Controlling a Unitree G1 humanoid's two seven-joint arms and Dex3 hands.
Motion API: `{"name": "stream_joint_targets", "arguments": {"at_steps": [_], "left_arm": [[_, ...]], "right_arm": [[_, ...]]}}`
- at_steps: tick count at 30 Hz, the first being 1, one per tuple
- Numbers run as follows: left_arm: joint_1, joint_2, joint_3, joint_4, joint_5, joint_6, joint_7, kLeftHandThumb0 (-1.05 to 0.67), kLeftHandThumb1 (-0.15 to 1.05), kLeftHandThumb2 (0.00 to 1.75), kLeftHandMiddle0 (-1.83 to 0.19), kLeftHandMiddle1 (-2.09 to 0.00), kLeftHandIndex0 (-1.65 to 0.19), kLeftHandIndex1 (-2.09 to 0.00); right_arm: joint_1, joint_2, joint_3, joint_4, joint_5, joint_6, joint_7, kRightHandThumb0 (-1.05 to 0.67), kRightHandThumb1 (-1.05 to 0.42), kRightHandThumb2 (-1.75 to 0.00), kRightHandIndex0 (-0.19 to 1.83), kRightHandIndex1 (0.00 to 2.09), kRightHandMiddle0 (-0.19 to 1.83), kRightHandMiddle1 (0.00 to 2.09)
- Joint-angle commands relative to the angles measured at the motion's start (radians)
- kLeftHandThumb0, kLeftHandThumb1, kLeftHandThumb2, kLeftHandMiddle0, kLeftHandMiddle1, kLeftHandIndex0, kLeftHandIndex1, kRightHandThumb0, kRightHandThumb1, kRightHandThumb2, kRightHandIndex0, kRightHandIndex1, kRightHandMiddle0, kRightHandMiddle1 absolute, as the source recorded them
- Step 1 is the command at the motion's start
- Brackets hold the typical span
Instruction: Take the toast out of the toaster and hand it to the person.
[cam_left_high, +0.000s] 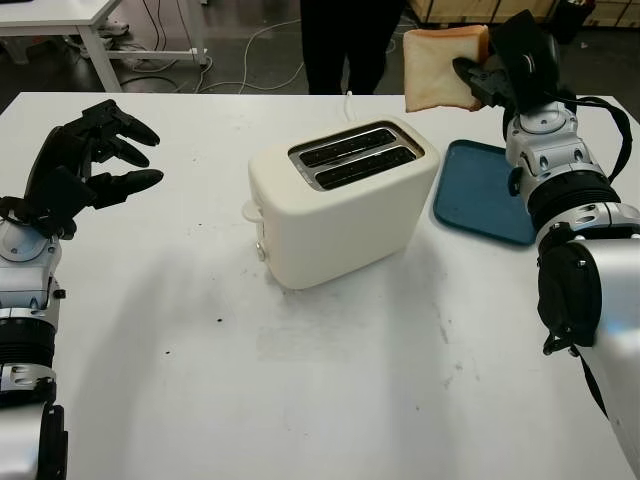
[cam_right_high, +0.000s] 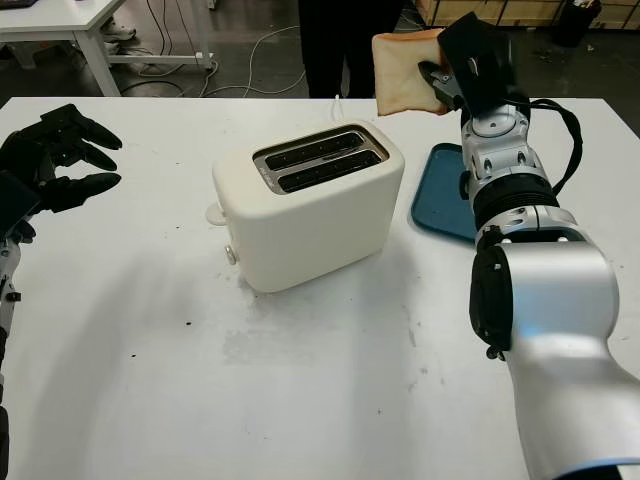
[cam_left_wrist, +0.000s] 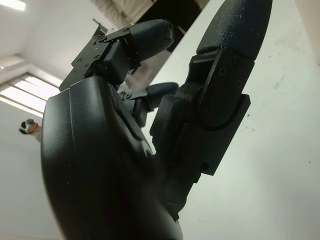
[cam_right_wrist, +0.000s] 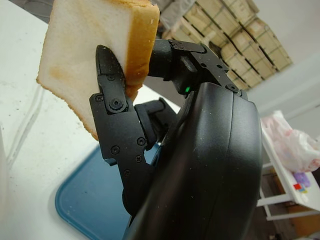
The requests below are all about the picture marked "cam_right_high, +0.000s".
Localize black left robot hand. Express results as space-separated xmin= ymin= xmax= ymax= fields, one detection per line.
xmin=0 ymin=103 xmax=124 ymax=244

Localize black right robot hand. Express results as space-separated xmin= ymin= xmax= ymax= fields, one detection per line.
xmin=417 ymin=34 xmax=532 ymax=115

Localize toast slice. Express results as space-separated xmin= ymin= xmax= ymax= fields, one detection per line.
xmin=371 ymin=27 xmax=451 ymax=119

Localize person in beige sweater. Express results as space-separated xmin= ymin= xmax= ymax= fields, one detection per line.
xmin=298 ymin=0 xmax=382 ymax=99

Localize cream two-slot toaster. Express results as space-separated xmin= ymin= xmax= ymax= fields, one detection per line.
xmin=212 ymin=119 xmax=405 ymax=294

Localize grey plastic stool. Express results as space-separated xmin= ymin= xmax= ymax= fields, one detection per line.
xmin=0 ymin=44 xmax=40 ymax=71

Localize stacked wooden crates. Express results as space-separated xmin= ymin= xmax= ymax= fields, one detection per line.
xmin=419 ymin=0 xmax=640 ymax=30

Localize blue plastic tray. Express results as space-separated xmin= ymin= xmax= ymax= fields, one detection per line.
xmin=408 ymin=143 xmax=480 ymax=246

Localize white desk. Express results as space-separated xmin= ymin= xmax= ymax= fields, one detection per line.
xmin=0 ymin=0 xmax=216 ymax=99

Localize black trash bin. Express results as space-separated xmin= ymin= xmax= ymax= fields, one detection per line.
xmin=552 ymin=0 xmax=601 ymax=49

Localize white sneakers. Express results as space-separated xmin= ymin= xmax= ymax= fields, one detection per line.
xmin=102 ymin=19 xmax=137 ymax=51

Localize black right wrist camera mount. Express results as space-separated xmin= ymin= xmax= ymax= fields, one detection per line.
xmin=436 ymin=12 xmax=517 ymax=120

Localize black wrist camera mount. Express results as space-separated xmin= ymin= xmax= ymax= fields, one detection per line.
xmin=436 ymin=12 xmax=517 ymax=120
xmin=0 ymin=169 xmax=44 ymax=234

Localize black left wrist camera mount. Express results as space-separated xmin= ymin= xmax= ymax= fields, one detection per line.
xmin=0 ymin=169 xmax=44 ymax=234

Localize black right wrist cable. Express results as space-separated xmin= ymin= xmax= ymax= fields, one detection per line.
xmin=528 ymin=98 xmax=585 ymax=195

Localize white floor cable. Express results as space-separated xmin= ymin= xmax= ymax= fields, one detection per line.
xmin=199 ymin=22 xmax=309 ymax=99

